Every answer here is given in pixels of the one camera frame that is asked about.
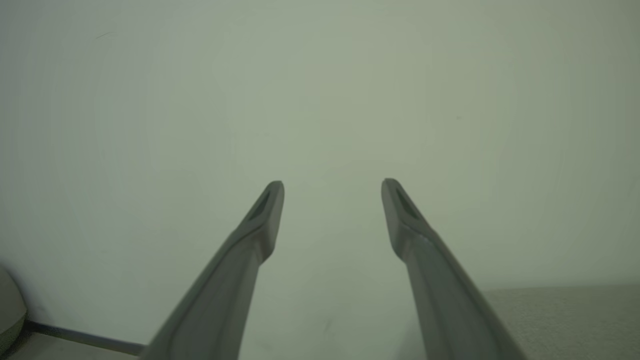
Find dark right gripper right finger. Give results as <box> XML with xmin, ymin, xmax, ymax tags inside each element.
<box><xmin>381</xmin><ymin>177</ymin><xmax>528</xmax><ymax>360</ymax></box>

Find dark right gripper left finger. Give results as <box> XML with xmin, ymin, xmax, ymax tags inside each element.
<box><xmin>137</xmin><ymin>180</ymin><xmax>286</xmax><ymax>360</ymax></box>

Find dark baseboard strip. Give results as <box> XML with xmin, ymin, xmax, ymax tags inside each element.
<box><xmin>22</xmin><ymin>320</ymin><xmax>148</xmax><ymax>357</ymax></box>

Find grey rounded object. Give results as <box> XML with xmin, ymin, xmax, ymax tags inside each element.
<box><xmin>0</xmin><ymin>264</ymin><xmax>28</xmax><ymax>355</ymax></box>

